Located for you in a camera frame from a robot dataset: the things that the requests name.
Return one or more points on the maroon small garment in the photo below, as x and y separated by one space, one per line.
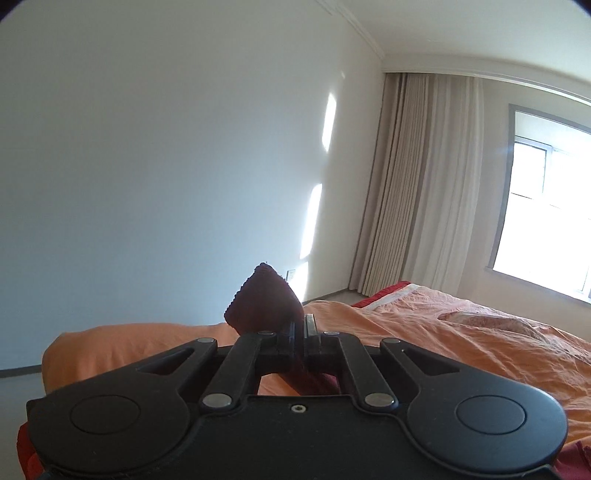
268 300

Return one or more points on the orange bed blanket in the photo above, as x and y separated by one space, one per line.
461 332

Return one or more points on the grey framed window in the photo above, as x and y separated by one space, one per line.
545 217

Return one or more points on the beige pleated curtain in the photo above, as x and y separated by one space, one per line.
415 184

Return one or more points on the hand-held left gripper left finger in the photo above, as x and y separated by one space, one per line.
287 344

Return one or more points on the red bed sheet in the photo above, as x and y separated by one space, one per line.
383 293

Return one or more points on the white wall socket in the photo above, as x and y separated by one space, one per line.
291 275

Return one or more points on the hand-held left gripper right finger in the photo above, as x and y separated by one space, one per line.
312 337

